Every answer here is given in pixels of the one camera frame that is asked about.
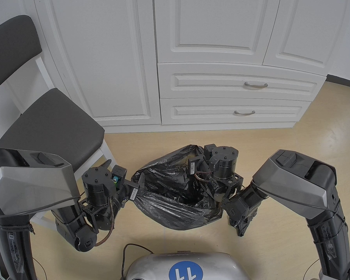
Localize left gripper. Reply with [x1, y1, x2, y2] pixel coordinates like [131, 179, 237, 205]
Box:
[98, 158, 146, 208]

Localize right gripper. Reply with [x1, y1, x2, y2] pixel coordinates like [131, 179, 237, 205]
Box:
[187, 154, 214, 183]

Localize black plastic bag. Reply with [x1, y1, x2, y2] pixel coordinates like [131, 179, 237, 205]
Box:
[131, 144, 225, 230]

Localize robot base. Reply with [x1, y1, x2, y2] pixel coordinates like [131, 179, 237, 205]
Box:
[125, 251, 248, 280]

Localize crumpled black plastic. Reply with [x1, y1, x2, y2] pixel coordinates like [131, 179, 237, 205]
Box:
[229, 209, 260, 237]

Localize grey and white chair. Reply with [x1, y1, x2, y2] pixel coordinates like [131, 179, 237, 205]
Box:
[0, 15, 132, 233]

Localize white wardrobe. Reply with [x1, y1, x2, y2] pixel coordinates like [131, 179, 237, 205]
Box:
[31, 0, 350, 134]

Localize black cable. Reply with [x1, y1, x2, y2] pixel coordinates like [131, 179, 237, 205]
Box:
[121, 243, 156, 280]
[304, 258, 322, 280]
[32, 255, 45, 280]

